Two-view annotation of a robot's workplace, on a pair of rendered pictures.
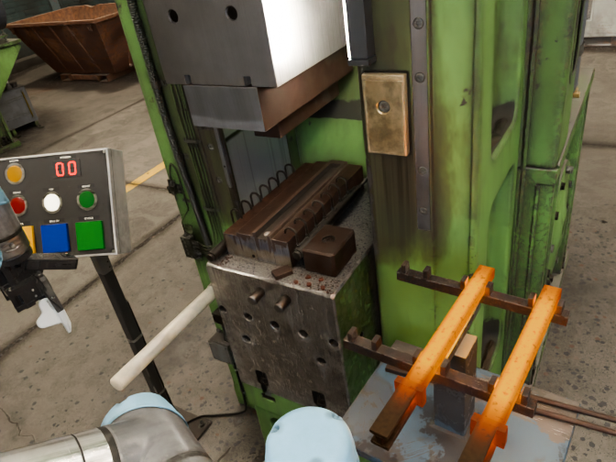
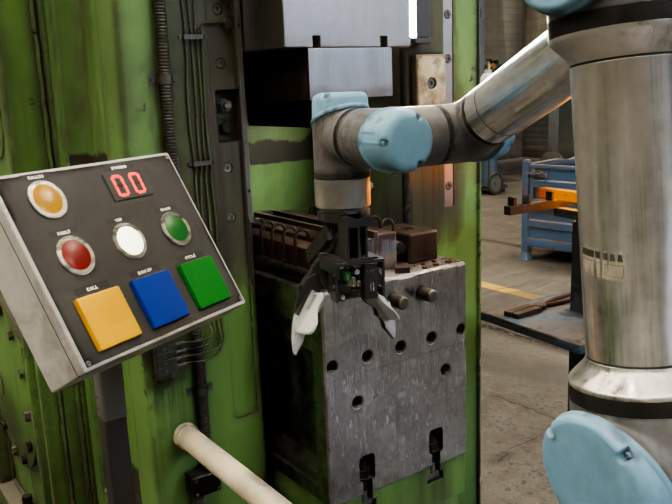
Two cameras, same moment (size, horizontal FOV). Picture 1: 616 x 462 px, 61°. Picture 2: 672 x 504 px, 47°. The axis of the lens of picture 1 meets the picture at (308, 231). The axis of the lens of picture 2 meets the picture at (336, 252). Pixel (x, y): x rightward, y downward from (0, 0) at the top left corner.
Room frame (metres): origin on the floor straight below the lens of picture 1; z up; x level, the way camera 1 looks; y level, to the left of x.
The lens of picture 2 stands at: (0.61, 1.58, 1.30)
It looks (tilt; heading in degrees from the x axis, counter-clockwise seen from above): 12 degrees down; 290
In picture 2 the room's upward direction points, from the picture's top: 2 degrees counter-clockwise
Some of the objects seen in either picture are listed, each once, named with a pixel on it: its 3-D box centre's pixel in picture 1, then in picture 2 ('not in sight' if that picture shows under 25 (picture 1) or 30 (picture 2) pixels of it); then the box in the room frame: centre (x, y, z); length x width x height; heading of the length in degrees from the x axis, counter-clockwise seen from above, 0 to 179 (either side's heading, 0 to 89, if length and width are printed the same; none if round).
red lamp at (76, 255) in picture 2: (17, 205); (76, 255); (1.28, 0.75, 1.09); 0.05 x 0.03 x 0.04; 55
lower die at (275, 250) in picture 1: (298, 205); (302, 240); (1.26, 0.01, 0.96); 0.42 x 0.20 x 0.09; 145
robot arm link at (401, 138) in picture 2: not in sight; (394, 138); (0.86, 0.67, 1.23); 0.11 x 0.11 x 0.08; 49
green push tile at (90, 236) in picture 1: (91, 235); (203, 283); (1.20, 0.56, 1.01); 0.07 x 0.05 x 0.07; 80
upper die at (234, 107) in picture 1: (276, 77); (293, 76); (1.26, 0.01, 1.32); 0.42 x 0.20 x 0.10; 145
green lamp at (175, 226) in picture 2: (86, 199); (176, 228); (1.25, 0.56, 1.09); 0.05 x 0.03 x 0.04; 55
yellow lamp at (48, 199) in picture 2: (15, 173); (47, 199); (1.32, 0.75, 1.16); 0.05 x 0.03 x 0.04; 55
